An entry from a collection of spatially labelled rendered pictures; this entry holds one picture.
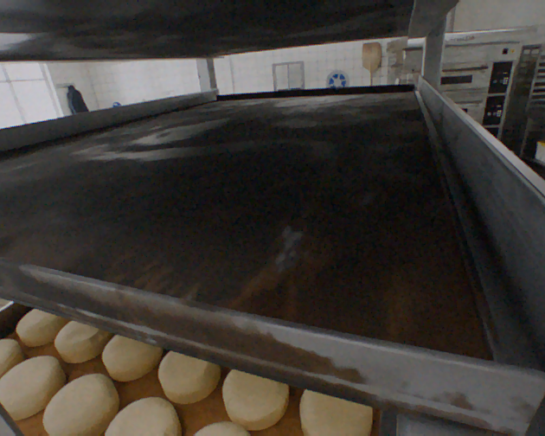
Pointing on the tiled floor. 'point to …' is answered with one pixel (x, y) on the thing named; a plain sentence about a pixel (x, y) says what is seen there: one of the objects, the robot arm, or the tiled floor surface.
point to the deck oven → (466, 70)
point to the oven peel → (370, 56)
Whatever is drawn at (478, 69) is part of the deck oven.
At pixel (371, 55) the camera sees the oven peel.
